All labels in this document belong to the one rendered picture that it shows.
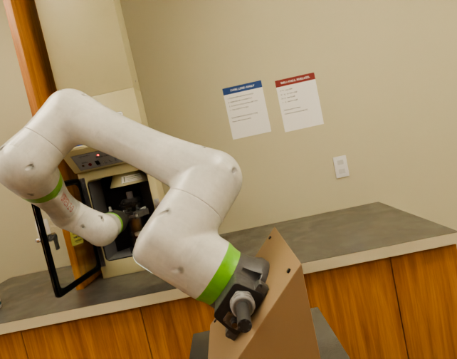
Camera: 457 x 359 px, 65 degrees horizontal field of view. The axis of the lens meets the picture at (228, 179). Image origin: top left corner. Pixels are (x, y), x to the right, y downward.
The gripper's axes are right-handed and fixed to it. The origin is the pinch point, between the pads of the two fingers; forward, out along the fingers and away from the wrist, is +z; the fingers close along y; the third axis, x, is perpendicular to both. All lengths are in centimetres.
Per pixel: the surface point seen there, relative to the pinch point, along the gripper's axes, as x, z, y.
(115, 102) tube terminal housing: -46.8, -3.8, -5.4
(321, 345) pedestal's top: 26, -84, -60
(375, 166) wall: 7, 39, -121
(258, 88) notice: -46, 39, -68
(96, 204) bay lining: -6.6, -0.8, 14.1
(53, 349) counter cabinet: 40, -31, 30
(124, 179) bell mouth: -14.7, -1.6, -0.7
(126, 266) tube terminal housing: 22.2, -3.6, 6.5
